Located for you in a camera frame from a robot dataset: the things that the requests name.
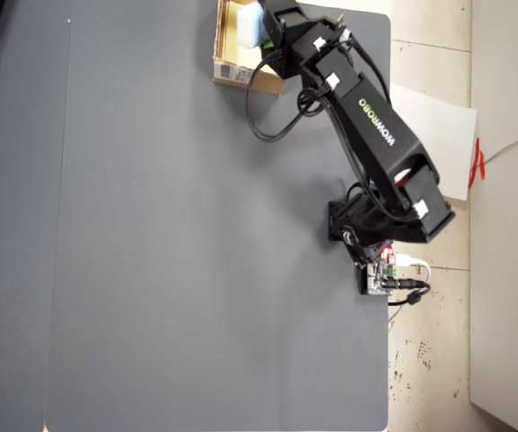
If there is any white paper sheet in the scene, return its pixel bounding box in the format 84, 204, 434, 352
388, 84, 479, 203

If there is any black servo cable bundle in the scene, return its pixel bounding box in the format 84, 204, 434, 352
346, 179, 422, 224

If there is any black power cable with plug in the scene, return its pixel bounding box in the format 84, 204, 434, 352
383, 277, 433, 325

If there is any open cardboard box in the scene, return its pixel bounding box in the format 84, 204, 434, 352
212, 0, 287, 97

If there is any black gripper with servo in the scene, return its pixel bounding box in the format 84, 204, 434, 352
258, 0, 354, 81

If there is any thick black camera cable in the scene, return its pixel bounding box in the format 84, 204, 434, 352
341, 31, 393, 107

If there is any dark gray table mat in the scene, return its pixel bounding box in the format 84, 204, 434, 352
43, 0, 393, 432
0, 0, 48, 432

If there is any motor driver board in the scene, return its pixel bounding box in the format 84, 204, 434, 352
359, 242, 398, 297

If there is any white USB cable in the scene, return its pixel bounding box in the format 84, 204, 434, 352
395, 255, 433, 285

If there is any black servo cable loop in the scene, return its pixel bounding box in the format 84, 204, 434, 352
245, 48, 307, 144

